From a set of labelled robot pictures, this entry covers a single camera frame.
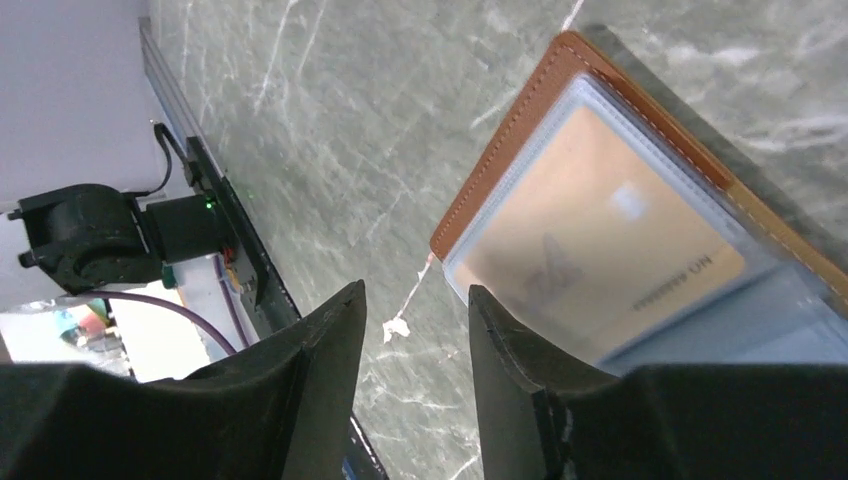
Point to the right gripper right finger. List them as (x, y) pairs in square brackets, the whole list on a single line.
[(544, 414)]

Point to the aluminium extrusion rail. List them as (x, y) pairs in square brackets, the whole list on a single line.
[(176, 112)]

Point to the brown leather card holder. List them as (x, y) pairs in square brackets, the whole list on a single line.
[(788, 307)]

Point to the gold credit card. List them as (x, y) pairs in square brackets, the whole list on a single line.
[(593, 247)]

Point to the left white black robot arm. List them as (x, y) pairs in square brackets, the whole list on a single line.
[(75, 240)]

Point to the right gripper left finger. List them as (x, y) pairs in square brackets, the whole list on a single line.
[(279, 409)]

